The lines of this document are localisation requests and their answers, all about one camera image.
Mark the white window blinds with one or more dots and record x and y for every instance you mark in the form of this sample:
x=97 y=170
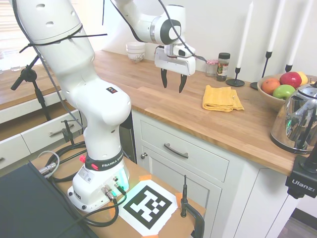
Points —
x=10 y=19

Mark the red apple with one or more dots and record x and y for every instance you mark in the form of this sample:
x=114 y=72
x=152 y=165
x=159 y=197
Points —
x=289 y=79

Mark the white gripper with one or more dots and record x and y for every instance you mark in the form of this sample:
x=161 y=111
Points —
x=173 y=65

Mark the white patterned bowl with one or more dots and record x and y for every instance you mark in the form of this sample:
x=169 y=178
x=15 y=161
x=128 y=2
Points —
x=135 y=57
x=135 y=46

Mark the white cabinet drawer front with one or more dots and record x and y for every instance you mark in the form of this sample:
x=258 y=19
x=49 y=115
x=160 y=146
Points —
x=198 y=158

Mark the black boom stand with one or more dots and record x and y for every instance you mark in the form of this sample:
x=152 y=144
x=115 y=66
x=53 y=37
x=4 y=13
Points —
x=24 y=74

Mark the green apple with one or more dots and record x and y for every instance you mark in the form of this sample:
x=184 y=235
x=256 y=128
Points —
x=282 y=91

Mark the yellow cloth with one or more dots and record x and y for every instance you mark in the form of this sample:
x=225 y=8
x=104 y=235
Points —
x=218 y=99

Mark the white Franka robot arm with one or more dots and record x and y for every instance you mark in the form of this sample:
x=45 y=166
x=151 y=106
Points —
x=81 y=99

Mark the tall white candle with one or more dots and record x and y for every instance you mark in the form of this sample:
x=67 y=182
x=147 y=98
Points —
x=275 y=32
x=245 y=37
x=299 y=34

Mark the wooden fruit bowl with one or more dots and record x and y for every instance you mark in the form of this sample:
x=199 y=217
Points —
x=267 y=96

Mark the black flat box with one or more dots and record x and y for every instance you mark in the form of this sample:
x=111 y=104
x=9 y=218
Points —
x=24 y=203

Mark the black built-in appliance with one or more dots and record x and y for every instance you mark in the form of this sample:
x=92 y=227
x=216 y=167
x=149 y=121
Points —
x=127 y=138

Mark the white kitchen cabinet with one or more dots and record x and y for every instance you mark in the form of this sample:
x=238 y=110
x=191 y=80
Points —
x=247 y=193

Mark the orange fruit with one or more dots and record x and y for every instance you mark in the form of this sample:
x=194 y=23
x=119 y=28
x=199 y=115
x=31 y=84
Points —
x=270 y=85

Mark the yellow fruit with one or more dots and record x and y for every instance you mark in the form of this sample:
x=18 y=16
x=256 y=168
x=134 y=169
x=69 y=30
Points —
x=303 y=78

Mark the metal cabinet knob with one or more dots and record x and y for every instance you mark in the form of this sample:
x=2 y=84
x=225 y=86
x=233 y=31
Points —
x=144 y=155

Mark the clear drinking glass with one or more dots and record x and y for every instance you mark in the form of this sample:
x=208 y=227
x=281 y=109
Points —
x=16 y=68

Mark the black Ulanzi clamp stand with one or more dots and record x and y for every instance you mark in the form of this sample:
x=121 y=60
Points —
x=301 y=183

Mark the glass jar red checkered lid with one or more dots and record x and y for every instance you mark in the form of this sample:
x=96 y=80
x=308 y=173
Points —
x=210 y=70

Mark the stainless steel kettle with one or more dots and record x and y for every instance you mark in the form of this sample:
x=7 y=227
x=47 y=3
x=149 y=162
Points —
x=294 y=119

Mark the black white marker sheet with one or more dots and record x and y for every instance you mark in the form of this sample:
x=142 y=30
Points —
x=148 y=205

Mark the black bar clamp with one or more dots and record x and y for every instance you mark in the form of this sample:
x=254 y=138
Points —
x=183 y=203
x=67 y=134

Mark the spice jar with black lid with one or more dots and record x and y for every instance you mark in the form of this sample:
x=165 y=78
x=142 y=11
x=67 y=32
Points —
x=223 y=69

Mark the open white drawer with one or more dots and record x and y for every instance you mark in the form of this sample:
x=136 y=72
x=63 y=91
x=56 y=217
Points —
x=37 y=135

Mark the orange tape piece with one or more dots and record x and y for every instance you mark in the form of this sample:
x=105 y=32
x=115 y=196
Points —
x=178 y=195
x=145 y=177
x=113 y=210

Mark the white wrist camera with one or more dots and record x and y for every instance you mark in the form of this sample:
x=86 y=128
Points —
x=184 y=51

